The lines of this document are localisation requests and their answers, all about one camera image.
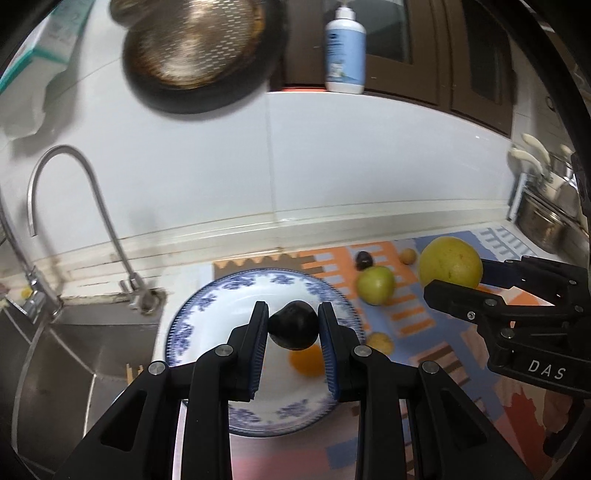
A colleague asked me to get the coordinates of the black frying pan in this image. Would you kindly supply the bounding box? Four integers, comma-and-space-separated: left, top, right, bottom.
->
122, 0, 283, 114

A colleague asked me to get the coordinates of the white plastic bag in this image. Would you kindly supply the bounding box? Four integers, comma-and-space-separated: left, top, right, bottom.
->
0, 58, 72, 139

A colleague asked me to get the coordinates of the white pump bottle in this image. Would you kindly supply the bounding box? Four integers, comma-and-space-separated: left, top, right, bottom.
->
324, 0, 368, 95

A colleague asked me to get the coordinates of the stainless steel sink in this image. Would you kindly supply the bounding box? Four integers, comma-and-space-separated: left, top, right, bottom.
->
0, 298, 168, 467

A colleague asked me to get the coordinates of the colourful patterned mat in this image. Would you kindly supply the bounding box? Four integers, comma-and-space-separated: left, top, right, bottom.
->
212, 225, 575, 480

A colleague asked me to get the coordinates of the green apple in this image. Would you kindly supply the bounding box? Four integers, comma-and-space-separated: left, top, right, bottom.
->
357, 266, 396, 306

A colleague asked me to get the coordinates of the small orange fruit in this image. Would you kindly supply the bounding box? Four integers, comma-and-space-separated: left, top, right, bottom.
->
289, 344, 326, 377

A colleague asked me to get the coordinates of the steel tap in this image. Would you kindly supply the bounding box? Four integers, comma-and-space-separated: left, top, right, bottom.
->
0, 198, 64, 325

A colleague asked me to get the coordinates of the white handled utensil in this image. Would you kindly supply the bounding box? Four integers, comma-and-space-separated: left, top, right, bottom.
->
509, 133, 553, 168

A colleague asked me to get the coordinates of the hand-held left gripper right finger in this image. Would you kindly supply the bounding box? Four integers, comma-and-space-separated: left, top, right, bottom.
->
318, 302, 532, 480

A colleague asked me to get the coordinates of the large yellow pomelo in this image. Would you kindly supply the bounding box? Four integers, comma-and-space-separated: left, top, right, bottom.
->
418, 237, 483, 291

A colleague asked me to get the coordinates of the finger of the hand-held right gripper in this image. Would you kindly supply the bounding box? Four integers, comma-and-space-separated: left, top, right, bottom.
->
480, 257, 591, 303
423, 279, 525, 334

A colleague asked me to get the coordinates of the steel pot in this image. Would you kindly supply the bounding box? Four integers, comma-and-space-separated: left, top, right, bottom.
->
513, 182, 588, 256

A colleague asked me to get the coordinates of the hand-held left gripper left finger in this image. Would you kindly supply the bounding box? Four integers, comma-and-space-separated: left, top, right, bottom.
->
55, 301, 269, 480

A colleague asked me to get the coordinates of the curved steel faucet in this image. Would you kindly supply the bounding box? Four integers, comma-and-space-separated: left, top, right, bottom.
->
26, 145, 160, 315

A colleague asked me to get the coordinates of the teal and white box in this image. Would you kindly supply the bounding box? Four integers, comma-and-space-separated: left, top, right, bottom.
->
0, 0, 95, 90

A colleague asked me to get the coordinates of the blue and white plate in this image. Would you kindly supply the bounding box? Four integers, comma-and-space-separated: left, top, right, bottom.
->
165, 269, 365, 437

